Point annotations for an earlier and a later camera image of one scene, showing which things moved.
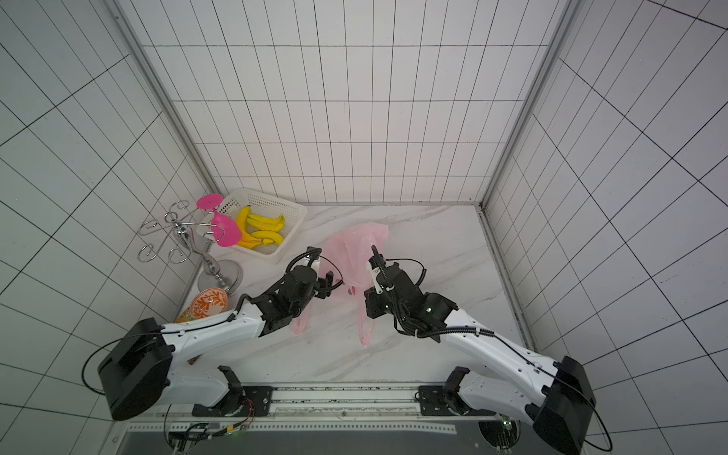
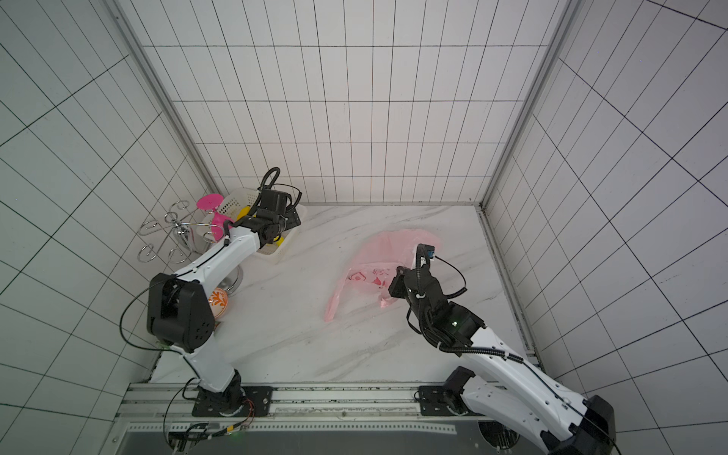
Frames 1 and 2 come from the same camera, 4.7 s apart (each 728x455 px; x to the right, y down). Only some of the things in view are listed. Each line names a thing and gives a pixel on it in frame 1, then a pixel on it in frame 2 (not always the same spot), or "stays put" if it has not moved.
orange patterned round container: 208,301 stays put
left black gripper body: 321,290 to 288,220
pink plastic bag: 351,247 to 375,264
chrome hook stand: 214,274 stays put
